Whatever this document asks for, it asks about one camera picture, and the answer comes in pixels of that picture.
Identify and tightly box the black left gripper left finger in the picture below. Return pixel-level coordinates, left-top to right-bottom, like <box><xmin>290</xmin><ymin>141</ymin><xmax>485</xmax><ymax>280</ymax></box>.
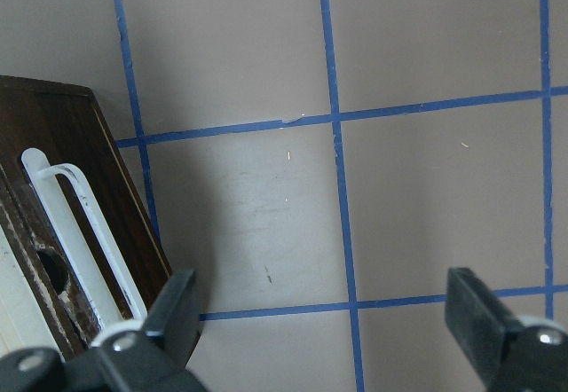
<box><xmin>94</xmin><ymin>270</ymin><xmax>199</xmax><ymax>391</ymax></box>

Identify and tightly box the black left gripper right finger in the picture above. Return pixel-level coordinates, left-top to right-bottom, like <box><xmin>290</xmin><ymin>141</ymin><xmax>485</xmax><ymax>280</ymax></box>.
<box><xmin>445</xmin><ymin>268</ymin><xmax>567</xmax><ymax>392</ymax></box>

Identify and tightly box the white drawer handle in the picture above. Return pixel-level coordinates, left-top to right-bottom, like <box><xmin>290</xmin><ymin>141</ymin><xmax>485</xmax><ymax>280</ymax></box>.
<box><xmin>20</xmin><ymin>148</ymin><xmax>148</xmax><ymax>344</ymax></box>

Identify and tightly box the dark wooden drawer front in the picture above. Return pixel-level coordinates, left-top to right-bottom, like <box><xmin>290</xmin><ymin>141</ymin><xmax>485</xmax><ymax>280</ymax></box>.
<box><xmin>1</xmin><ymin>76</ymin><xmax>171</xmax><ymax>359</ymax></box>

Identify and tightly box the cream white cabinet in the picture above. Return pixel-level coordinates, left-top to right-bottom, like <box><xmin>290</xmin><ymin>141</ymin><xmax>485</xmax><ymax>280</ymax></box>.
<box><xmin>0</xmin><ymin>231</ymin><xmax>58</xmax><ymax>357</ymax></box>

